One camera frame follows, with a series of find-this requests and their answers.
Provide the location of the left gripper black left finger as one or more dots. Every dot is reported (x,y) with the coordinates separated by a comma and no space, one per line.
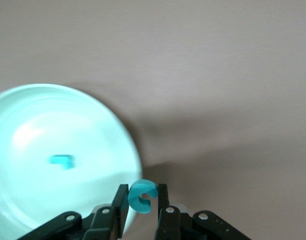
(110,222)

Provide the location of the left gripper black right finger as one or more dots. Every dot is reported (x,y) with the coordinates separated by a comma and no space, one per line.
(168,225)

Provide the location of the teal letter c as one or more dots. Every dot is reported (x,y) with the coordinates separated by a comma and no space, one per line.
(136,197)

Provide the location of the teal letter r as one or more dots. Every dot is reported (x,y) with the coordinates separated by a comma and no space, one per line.
(61,161)

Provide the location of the light green plate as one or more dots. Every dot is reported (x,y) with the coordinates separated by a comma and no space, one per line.
(55,120)

